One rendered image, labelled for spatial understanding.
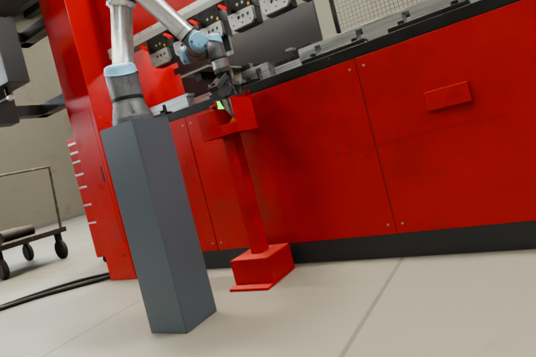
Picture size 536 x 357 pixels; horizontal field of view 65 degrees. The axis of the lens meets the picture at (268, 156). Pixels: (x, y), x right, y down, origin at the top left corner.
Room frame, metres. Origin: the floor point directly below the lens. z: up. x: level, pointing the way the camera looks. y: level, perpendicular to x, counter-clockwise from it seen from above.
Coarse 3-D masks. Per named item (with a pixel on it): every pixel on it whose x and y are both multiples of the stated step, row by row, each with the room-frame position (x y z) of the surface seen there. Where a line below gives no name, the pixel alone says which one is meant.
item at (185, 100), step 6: (180, 96) 2.40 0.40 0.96; (186, 96) 2.38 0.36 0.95; (192, 96) 2.42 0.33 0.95; (168, 102) 2.45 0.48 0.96; (174, 102) 2.43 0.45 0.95; (180, 102) 2.40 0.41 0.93; (186, 102) 2.38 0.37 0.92; (192, 102) 2.41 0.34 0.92; (150, 108) 2.54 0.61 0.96; (156, 108) 2.51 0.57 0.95; (162, 108) 2.49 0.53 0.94; (168, 108) 2.46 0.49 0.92; (174, 108) 2.44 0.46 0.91; (180, 108) 2.41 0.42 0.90; (156, 114) 2.52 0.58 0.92
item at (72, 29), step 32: (64, 0) 2.49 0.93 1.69; (64, 32) 2.53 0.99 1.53; (96, 32) 2.63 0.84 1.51; (64, 64) 2.58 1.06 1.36; (96, 64) 2.58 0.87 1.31; (64, 96) 2.62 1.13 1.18; (96, 96) 2.53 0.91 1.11; (160, 96) 2.95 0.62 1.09; (96, 128) 2.50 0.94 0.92; (96, 160) 2.54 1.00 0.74; (96, 192) 2.58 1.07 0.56; (128, 256) 2.50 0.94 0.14
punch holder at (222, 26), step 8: (208, 8) 2.19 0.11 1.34; (216, 8) 2.17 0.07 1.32; (200, 16) 2.23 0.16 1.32; (208, 16) 2.20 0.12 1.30; (216, 16) 2.17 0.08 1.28; (224, 16) 2.20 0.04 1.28; (208, 24) 2.21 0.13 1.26; (216, 24) 2.18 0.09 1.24; (224, 24) 2.19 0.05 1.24; (208, 32) 2.22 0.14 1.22; (216, 32) 2.18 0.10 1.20; (224, 32) 2.18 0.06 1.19
